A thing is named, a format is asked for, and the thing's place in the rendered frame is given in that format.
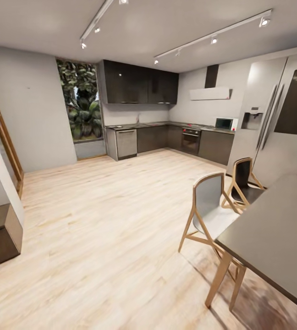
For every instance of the breakfast table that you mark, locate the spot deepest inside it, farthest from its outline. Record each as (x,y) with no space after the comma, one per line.
(264,239)

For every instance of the door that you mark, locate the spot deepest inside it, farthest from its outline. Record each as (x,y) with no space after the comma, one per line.
(10,158)

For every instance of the oven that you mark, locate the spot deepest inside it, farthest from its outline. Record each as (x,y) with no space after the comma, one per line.
(190,138)

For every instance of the dishwasher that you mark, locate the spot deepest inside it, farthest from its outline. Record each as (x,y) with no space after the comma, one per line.
(126,143)

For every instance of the straight chair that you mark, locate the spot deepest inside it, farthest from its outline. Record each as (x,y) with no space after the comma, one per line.
(241,192)
(211,219)

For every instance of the microwave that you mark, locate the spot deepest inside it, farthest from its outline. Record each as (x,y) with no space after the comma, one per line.
(226,123)

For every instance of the fixed window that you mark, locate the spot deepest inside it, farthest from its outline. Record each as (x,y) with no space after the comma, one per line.
(80,87)

